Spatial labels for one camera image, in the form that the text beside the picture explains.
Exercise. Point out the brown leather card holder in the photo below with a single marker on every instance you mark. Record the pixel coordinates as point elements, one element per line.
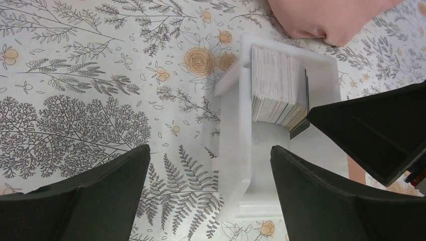
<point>356,172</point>

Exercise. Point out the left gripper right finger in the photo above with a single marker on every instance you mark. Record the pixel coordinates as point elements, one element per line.
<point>318,204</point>

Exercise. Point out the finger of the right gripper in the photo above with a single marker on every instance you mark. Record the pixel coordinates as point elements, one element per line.
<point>384,133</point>

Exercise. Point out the white translucent card box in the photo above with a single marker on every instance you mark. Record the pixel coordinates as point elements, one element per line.
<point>246,182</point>

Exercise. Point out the black credit card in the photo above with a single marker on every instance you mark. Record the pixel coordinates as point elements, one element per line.
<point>303,124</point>

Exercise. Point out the pink cloth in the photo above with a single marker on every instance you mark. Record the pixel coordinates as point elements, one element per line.
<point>336,22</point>

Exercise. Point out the floral table mat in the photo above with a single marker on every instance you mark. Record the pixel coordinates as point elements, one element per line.
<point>83,82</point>

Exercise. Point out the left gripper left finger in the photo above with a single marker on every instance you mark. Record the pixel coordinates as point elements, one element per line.
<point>98,204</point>

